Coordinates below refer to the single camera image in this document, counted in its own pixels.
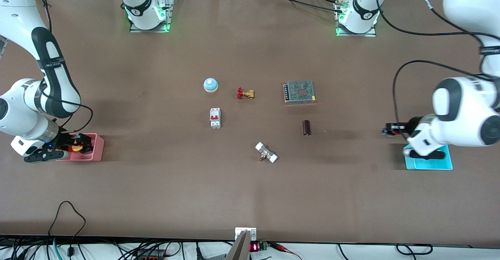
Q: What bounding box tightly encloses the metal base plate right arm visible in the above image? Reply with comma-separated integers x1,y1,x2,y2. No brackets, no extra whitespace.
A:
130,0,172,33

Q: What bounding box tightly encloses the black cable across table edge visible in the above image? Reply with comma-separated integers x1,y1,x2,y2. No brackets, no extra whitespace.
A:
266,0,345,13

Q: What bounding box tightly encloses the grey metal bar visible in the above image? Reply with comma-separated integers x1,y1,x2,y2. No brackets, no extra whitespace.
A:
226,230,251,260

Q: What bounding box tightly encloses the teal cable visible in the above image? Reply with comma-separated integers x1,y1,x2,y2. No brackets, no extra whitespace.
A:
52,237,64,260

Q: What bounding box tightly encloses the metal base plate left arm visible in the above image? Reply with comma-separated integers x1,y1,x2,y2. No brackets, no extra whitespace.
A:
335,0,377,37

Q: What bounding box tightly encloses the pink plastic bin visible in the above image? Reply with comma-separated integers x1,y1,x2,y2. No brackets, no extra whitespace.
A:
57,133,105,162

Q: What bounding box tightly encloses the white capped metal fitting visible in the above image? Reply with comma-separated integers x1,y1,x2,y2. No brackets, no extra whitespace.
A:
255,142,279,164

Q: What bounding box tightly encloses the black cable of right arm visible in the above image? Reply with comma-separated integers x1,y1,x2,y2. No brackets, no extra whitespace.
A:
30,0,94,135

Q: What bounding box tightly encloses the cyan plastic bin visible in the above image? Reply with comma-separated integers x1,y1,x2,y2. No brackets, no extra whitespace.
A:
403,143,453,171

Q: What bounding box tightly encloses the black orange power strip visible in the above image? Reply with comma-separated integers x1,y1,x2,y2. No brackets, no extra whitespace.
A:
132,248,166,260

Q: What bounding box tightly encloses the metal mesh power supply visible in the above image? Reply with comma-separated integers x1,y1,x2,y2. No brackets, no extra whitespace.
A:
283,80,316,105

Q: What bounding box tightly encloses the looped black cable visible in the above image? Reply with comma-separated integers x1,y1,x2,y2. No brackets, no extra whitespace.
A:
396,243,433,256

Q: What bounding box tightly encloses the white metal bracket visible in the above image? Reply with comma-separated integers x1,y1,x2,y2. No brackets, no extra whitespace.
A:
235,227,257,242

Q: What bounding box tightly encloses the thin black cable on table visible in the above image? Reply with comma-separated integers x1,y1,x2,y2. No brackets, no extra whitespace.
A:
48,201,86,239

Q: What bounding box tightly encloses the red clip lead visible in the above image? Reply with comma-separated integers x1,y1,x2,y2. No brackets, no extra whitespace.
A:
269,243,302,260

